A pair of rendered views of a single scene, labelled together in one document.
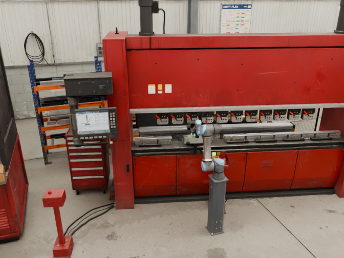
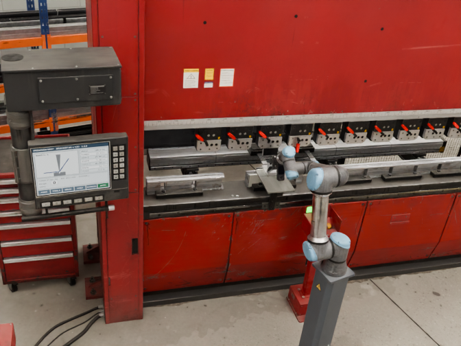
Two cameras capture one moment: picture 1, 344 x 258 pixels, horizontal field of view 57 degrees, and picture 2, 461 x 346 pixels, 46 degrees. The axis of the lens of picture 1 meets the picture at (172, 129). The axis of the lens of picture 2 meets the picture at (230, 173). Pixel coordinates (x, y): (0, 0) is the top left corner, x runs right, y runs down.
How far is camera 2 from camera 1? 1.18 m
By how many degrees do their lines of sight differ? 15
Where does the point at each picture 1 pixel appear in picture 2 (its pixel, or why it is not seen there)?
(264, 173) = (392, 237)
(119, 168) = (115, 248)
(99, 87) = (89, 90)
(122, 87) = (133, 79)
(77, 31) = not seen: outside the picture
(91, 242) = not seen: outside the picture
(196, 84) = (285, 68)
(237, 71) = (371, 44)
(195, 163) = (269, 225)
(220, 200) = (333, 312)
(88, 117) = (62, 160)
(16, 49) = not seen: outside the picture
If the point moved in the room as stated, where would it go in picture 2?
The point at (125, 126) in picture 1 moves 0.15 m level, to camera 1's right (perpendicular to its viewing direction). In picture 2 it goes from (134, 163) to (160, 162)
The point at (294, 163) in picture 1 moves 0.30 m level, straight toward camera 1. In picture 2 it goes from (445, 216) to (448, 240)
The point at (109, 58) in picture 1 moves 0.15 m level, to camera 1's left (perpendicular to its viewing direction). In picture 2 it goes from (105, 12) to (73, 10)
